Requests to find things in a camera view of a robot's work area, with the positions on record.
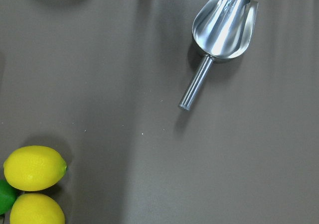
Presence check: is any yellow lemon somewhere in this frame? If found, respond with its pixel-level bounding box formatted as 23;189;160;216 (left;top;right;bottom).
3;145;67;192
9;193;65;224

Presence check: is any steel ice scoop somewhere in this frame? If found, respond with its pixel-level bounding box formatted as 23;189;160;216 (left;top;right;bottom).
178;0;258;111

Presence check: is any green lime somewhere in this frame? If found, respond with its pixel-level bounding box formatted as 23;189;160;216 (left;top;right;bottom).
0;180;17;215

